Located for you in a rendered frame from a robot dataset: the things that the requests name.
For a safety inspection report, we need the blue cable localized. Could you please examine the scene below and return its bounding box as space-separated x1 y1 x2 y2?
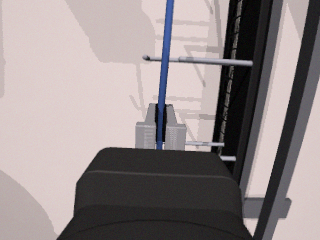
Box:
156 0 174 149

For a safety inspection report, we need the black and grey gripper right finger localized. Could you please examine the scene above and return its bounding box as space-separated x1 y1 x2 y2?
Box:
162 104 187 150

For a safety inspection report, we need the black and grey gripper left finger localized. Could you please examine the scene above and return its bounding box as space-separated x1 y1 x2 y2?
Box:
135 103 158 149

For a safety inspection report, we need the dark grey rack with metal hooks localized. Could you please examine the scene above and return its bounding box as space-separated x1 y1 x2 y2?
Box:
169 0 320 240

